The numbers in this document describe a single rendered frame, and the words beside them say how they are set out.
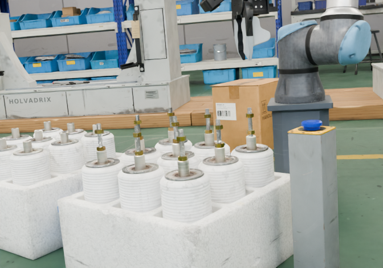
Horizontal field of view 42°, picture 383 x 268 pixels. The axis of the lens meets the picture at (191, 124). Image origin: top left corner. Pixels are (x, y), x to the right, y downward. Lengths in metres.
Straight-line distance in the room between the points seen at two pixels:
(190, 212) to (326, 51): 0.69
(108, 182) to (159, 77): 2.10
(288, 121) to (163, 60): 1.75
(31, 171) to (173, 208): 0.50
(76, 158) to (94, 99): 1.85
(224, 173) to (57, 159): 0.55
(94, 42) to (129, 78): 6.83
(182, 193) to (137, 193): 0.12
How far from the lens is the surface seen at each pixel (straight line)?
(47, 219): 1.32
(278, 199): 1.11
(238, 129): 2.18
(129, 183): 1.00
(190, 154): 1.11
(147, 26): 3.14
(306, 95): 1.48
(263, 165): 1.10
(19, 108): 3.48
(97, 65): 6.11
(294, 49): 1.48
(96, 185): 1.09
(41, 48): 10.62
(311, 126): 0.98
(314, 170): 0.98
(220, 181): 1.00
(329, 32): 1.42
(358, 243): 1.27
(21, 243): 1.34
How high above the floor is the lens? 0.50
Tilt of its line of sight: 9 degrees down
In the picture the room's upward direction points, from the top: 4 degrees counter-clockwise
